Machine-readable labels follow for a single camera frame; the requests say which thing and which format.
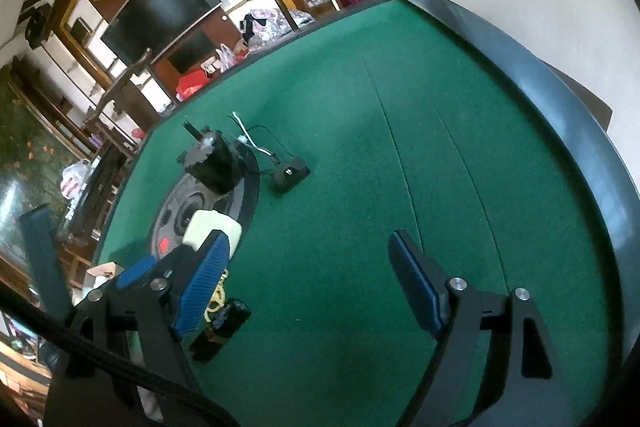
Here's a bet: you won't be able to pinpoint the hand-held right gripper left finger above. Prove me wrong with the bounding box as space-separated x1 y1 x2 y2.
47 229 231 427

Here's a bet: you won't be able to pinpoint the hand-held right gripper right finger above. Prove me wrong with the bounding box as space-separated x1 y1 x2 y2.
387 229 591 427

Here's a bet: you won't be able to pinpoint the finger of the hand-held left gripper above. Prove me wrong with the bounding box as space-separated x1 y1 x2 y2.
19 204 73 320
116 254 160 290

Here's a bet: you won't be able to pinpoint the cardboard box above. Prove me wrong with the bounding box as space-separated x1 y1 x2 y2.
82 262 126 298

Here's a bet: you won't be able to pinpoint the cream soap bar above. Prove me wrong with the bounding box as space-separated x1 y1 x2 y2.
182 209 243 253

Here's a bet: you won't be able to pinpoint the grey round table centre panel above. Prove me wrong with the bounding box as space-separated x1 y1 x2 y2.
149 147 261 268

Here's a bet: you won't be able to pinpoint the white plastic bag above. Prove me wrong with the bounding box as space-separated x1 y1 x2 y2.
60 159 96 200

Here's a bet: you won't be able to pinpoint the black electric motor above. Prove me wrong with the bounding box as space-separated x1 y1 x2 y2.
177 121 248 195

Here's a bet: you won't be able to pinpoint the small black device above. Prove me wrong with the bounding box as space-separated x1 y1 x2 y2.
272 157 311 194

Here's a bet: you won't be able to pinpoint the dark wooden chair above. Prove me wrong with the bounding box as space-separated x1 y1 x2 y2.
82 48 173 148

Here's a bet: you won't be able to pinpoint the red bag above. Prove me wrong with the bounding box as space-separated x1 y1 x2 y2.
176 72 211 102

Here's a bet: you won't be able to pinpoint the wooden television cabinet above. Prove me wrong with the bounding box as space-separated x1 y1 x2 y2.
152 14 246 102

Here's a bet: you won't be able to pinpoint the black television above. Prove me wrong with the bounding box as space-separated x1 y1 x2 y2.
100 0 223 62

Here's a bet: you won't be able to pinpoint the pile of clothes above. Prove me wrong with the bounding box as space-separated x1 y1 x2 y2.
240 7 316 52

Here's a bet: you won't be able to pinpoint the green wall painting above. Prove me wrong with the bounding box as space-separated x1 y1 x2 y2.
0 82 96 268

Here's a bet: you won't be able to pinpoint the black cable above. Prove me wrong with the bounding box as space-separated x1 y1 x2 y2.
0 282 241 427

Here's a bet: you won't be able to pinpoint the white motor wires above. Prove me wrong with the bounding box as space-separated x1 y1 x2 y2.
229 112 296 168

